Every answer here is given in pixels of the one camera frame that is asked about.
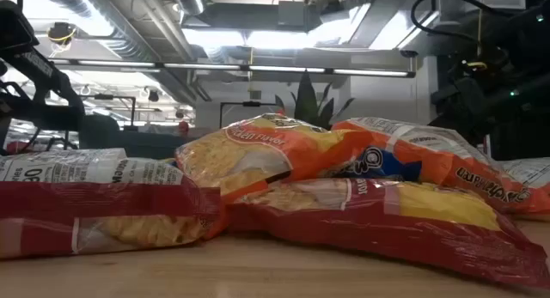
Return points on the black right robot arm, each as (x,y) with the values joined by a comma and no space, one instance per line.
(515,53)

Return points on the blue Maruchan noodle pack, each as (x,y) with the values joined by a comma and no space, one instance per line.
(399,166)
(528,171)

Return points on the orange Maruchan noodle pack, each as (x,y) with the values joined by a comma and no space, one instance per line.
(429,160)
(258,160)

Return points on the red Maruchan noodle pack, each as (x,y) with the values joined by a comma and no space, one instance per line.
(386,229)
(107,203)

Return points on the green snake plant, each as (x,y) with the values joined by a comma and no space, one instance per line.
(306,100)

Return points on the black hanging spotlight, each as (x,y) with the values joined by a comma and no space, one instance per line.
(153,95)
(179,114)

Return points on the wall security camera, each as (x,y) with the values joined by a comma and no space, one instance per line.
(408,53)

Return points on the long ceiling light bar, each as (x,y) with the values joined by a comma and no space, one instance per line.
(206,66)

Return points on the dark sofa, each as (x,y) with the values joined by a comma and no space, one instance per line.
(129,143)

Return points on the black metal frame stand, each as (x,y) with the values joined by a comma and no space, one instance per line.
(105,97)
(251,104)

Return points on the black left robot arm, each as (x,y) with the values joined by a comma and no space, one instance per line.
(38,66)

